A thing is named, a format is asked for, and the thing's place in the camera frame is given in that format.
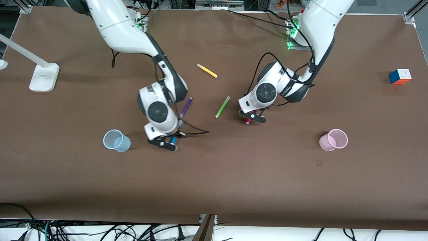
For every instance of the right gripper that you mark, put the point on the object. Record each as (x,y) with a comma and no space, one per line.
(181,134)

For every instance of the pink marker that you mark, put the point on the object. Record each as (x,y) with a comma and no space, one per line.
(248,121)

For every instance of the blue marker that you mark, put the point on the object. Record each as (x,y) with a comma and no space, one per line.
(173,140)

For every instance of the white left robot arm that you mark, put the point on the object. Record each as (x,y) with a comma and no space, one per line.
(317,20)

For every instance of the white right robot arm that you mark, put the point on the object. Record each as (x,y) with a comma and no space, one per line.
(117,23)

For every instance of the green marker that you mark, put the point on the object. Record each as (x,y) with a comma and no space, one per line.
(222,107)

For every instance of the purple marker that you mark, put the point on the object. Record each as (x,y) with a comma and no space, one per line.
(186,107)

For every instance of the light blue plastic cup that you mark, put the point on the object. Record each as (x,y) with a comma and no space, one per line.
(112,140)

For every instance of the yellow marker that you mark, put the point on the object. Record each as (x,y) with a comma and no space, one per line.
(207,70)

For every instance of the pink plastic cup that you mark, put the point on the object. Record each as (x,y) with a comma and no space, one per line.
(334,140)

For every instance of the dark table leg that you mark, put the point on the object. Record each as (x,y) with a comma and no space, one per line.
(204,231)

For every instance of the metal equipment rack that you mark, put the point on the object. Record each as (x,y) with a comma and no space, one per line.
(217,4)

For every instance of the white desk lamp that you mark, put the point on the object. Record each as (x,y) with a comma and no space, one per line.
(43,78)

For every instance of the colourful puzzle cube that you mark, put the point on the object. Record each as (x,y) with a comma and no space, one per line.
(399,77)

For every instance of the small white round object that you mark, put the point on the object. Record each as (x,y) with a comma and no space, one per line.
(2,64)

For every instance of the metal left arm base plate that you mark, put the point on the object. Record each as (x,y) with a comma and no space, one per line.
(294,47)

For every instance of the aluminium frame profile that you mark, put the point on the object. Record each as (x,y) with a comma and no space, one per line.
(26,6)
(413,13)

